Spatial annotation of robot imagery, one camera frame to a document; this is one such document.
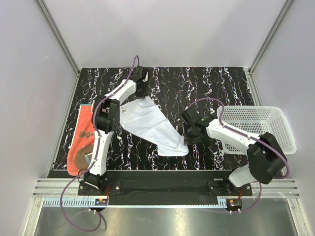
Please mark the white plastic basket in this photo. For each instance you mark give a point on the white plastic basket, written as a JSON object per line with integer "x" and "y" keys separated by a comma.
{"x": 259, "y": 120}

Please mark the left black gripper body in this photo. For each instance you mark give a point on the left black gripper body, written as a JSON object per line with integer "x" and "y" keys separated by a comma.
{"x": 142, "y": 93}

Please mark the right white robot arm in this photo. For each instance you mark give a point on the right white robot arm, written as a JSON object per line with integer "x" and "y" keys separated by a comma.
{"x": 265, "y": 156}

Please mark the white cable duct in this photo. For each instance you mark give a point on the white cable duct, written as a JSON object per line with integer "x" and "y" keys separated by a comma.
{"x": 114, "y": 202}

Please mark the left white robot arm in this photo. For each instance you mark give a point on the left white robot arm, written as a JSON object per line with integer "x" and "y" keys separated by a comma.
{"x": 106, "y": 120}

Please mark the orange brown towel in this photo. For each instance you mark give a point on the orange brown towel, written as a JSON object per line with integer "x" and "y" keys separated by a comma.
{"x": 81, "y": 148}

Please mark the white towel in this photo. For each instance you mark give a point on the white towel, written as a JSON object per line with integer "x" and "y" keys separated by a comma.
{"x": 143, "y": 118}

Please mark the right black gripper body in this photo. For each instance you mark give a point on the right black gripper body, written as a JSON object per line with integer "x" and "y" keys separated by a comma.
{"x": 190, "y": 136}

